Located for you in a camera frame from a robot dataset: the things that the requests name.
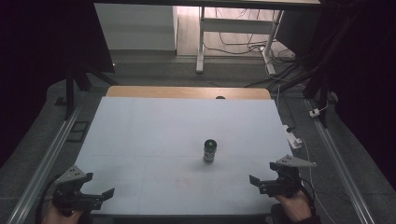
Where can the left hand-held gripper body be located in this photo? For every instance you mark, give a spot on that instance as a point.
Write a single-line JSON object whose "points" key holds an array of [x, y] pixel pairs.
{"points": [[70, 194]]}

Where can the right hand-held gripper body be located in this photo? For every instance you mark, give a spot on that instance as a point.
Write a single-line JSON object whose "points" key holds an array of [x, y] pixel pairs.
{"points": [[285, 182]]}

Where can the person's left hand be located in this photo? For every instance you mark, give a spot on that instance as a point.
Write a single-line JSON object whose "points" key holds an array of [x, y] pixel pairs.
{"points": [[59, 217]]}

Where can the person's right hand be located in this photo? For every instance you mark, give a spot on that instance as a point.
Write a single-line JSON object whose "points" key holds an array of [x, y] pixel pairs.
{"points": [[294, 207]]}

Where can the white power strip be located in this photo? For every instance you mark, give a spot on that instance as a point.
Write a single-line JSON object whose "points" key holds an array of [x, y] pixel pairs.
{"points": [[292, 137]]}

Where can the black floor outlet plate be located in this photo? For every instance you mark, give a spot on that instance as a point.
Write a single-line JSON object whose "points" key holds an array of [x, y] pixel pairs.
{"points": [[77, 131]]}

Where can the small jar with black lid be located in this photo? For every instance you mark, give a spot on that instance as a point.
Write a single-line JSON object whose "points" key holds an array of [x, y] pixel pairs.
{"points": [[209, 151]]}

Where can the small white adapter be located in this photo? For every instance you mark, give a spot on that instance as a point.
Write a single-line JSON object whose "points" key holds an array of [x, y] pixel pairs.
{"points": [[314, 112]]}

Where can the white table cover sheet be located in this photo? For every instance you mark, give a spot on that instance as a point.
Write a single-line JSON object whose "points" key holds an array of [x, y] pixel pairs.
{"points": [[174, 133]]}

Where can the black metal stand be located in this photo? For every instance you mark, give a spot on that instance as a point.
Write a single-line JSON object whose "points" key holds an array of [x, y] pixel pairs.
{"points": [[320, 77], [74, 84]]}

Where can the white cabinet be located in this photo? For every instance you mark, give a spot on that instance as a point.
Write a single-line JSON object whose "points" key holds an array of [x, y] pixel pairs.
{"points": [[137, 26]]}

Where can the aluminium floor rail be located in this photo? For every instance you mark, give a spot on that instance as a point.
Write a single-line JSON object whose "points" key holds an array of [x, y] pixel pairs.
{"points": [[43, 165], [341, 161]]}

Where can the white desk frame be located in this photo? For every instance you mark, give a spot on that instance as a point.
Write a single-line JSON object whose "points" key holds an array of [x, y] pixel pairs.
{"points": [[236, 26]]}

